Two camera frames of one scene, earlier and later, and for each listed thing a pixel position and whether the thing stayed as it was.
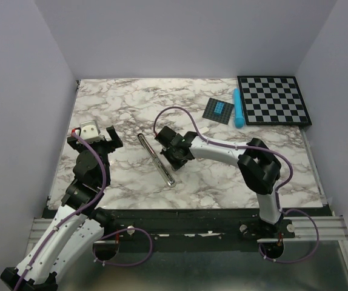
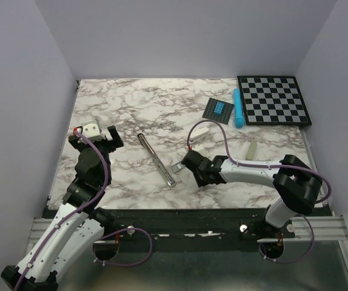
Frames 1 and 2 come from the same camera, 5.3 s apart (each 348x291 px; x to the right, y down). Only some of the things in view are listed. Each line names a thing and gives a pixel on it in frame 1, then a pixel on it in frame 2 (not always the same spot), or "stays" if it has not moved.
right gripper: x=174 y=165 -> x=199 y=181
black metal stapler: x=167 y=176 stays
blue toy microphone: x=239 y=116 stays
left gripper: x=116 y=142 stays
